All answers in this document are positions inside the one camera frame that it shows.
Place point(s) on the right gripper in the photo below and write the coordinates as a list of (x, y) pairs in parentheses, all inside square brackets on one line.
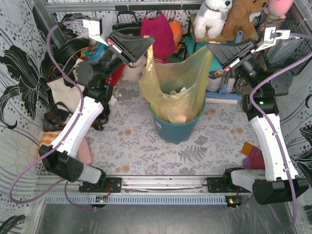
[(237, 61)]

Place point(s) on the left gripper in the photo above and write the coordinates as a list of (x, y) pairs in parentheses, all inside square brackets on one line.
[(119, 51)]

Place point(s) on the blue floor mop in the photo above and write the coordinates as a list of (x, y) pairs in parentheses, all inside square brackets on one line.
[(221, 96)]

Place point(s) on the yellow trash bag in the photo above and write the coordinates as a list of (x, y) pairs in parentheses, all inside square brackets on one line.
[(159, 79)]

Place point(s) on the teal trash bin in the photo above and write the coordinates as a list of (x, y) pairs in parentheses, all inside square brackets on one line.
[(175, 133)]

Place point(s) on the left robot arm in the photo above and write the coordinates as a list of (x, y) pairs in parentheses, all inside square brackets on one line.
[(59, 157)]

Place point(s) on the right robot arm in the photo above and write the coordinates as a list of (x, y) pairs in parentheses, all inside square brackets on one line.
[(281, 182)]

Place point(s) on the colourful printed bag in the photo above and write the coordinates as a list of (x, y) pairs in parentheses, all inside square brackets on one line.
[(93, 52)]

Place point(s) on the crumpled paper trash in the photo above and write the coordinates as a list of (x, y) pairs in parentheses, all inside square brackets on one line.
[(182, 90)]

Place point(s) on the cream canvas tote bag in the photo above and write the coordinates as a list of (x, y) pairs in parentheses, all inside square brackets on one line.
[(70, 97)]

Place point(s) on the black leather handbag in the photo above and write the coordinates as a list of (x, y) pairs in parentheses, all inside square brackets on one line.
[(131, 28)]

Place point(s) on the cream plush sheep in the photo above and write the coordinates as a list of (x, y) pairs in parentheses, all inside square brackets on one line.
[(134, 72)]

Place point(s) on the white sneakers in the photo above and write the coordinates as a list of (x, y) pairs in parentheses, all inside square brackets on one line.
[(214, 84)]

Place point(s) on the magenta fabric hat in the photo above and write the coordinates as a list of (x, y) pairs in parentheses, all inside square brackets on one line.
[(159, 28)]

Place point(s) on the brown teddy bear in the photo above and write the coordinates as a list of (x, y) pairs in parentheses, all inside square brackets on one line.
[(241, 17)]

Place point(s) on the red cloth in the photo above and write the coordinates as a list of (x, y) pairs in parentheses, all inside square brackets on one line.
[(113, 79)]

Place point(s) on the teal folded cloth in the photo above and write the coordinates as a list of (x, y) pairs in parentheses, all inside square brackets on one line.
[(190, 44)]

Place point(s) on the white plush dog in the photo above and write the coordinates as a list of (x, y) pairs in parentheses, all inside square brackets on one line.
[(211, 17)]

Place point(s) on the orange plush toy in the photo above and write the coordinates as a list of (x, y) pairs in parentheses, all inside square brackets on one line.
[(177, 31)]

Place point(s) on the silver foil pouch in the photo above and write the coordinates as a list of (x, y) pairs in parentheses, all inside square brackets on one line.
[(283, 49)]

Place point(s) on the pink plush toy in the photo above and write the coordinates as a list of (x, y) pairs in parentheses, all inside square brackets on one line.
[(276, 11)]

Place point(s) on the purple orange sock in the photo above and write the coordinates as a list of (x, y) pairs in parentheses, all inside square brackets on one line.
[(254, 157)]

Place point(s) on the pink rolled towel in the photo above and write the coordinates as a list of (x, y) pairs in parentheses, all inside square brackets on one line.
[(84, 152)]

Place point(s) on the orange checkered cloth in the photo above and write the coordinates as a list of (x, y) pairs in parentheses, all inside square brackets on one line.
[(46, 139)]

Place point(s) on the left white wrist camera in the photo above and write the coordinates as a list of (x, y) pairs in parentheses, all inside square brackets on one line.
[(95, 31)]

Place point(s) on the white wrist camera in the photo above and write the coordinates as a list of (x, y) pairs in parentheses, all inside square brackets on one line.
[(271, 36), (95, 31)]

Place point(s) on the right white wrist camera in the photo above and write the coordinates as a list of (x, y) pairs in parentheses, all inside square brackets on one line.
[(271, 36)]

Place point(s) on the black wire basket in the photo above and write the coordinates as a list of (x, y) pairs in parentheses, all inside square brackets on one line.
[(303, 49)]

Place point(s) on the aluminium front rail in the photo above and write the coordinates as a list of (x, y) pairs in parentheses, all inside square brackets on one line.
[(137, 185)]

